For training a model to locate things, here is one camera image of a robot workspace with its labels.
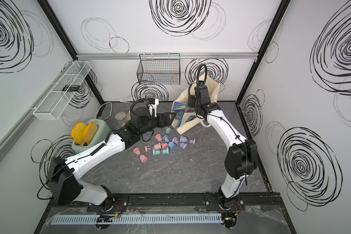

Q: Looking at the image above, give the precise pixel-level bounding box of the pink hourglass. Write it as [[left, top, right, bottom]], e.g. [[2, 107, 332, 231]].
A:
[[133, 147, 148, 163], [155, 134, 162, 142]]

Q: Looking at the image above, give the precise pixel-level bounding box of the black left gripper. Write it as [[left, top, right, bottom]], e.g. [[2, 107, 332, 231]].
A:
[[138, 112, 176, 137]]

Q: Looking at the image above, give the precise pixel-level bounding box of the yellow toast slice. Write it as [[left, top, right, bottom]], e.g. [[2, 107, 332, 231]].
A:
[[83, 122, 99, 145], [71, 122, 87, 145]]

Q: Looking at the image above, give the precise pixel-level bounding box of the white wire shelf basket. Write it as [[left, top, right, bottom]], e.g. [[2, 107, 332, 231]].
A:
[[33, 60, 91, 121]]

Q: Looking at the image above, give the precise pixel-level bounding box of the black wire basket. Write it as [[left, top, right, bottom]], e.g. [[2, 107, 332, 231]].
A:
[[136, 53, 181, 85]]

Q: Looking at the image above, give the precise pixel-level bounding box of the white power cable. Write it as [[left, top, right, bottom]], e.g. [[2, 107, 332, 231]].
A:
[[95, 101, 113, 121]]

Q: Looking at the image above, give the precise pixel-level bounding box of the canvas bag with starry print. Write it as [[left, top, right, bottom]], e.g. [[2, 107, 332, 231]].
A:
[[171, 75, 220, 135]]

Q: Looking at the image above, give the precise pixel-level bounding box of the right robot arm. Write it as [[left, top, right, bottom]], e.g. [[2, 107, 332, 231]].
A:
[[194, 82, 257, 210]]

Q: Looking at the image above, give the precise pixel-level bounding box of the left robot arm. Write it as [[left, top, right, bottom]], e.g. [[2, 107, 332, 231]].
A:
[[46, 107, 176, 209]]

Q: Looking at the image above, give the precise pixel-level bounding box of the yellow toast slice left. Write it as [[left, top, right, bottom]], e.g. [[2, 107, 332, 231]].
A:
[[71, 122, 87, 145]]

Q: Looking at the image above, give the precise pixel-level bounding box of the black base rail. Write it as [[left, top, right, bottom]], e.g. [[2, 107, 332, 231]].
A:
[[87, 191, 284, 213]]

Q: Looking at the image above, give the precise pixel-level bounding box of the white slotted cable duct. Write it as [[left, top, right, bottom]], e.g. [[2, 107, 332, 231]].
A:
[[51, 214, 223, 225]]

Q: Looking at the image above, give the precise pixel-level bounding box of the purple hourglass right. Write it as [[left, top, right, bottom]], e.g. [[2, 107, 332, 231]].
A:
[[189, 138, 196, 145]]

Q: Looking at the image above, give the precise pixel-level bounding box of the mint green toaster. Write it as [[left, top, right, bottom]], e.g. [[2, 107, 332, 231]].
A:
[[71, 119, 111, 154]]

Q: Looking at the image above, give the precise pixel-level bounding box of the pink hourglass left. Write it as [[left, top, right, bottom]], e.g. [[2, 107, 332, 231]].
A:
[[133, 147, 148, 163]]

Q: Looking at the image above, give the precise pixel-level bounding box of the tall glass jar with rice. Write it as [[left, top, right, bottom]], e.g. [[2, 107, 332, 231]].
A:
[[115, 112, 126, 121]]

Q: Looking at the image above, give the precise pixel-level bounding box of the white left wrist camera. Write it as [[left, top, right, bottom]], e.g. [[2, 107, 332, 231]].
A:
[[148, 98, 159, 117]]

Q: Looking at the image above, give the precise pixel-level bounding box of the yellow toast slice right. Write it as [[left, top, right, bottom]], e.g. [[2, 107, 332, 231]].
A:
[[83, 122, 99, 145]]

